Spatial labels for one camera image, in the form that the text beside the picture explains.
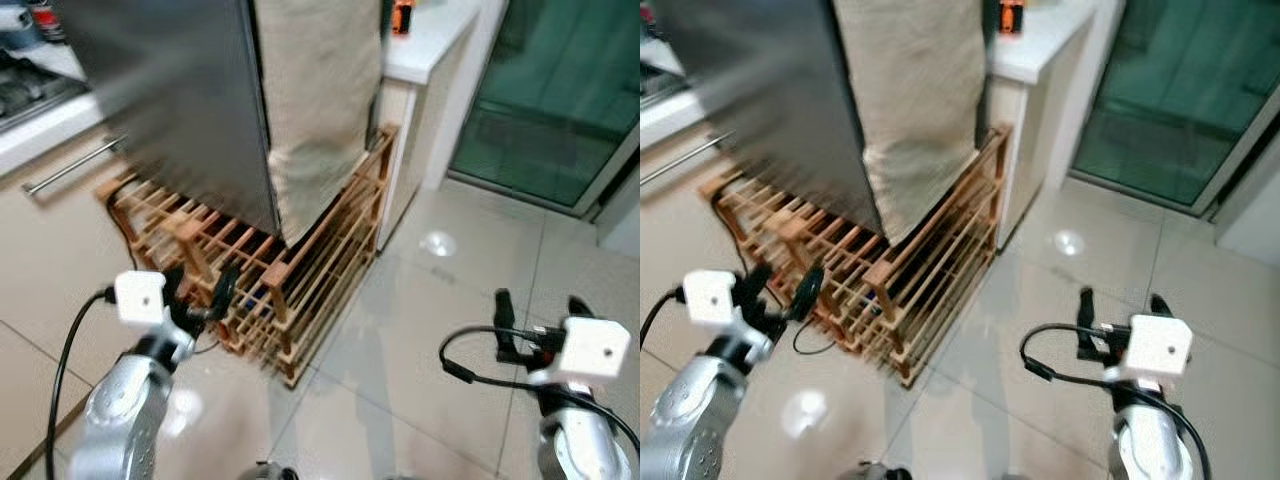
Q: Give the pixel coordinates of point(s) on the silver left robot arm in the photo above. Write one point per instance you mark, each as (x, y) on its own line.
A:
(690, 410)
(120, 410)

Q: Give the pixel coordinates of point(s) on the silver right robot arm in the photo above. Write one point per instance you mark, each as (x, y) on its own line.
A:
(1150, 440)
(585, 435)

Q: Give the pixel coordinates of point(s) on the grey steel fridge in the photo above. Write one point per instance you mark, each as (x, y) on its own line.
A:
(780, 100)
(180, 110)

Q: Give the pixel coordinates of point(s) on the wooden slatted rack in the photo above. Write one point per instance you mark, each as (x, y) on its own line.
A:
(915, 300)
(300, 300)

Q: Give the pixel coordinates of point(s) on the white kitchen countertop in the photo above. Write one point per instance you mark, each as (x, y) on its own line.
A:
(40, 135)
(665, 118)

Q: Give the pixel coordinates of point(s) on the beige cloth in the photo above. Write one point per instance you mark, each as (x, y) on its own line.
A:
(320, 100)
(915, 100)

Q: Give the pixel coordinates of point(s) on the dark gas stove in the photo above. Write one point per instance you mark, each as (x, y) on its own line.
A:
(35, 90)
(660, 88)

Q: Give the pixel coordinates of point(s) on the green glass sliding door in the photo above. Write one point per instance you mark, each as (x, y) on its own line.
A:
(560, 90)

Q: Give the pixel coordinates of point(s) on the white topped beige cabinet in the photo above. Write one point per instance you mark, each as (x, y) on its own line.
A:
(1045, 45)
(440, 40)

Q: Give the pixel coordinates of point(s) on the dark red bottle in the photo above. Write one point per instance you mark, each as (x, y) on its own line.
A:
(47, 20)
(648, 12)

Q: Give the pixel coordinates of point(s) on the orange black small device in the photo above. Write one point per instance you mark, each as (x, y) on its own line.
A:
(1011, 18)
(401, 18)

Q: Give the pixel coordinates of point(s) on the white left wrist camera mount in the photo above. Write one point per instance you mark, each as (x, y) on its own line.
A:
(138, 297)
(708, 297)

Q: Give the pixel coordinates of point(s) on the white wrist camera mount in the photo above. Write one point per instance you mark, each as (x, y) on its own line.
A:
(138, 297)
(708, 297)
(590, 350)
(1155, 350)

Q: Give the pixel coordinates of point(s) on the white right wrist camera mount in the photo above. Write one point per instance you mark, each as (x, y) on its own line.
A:
(590, 350)
(1155, 350)

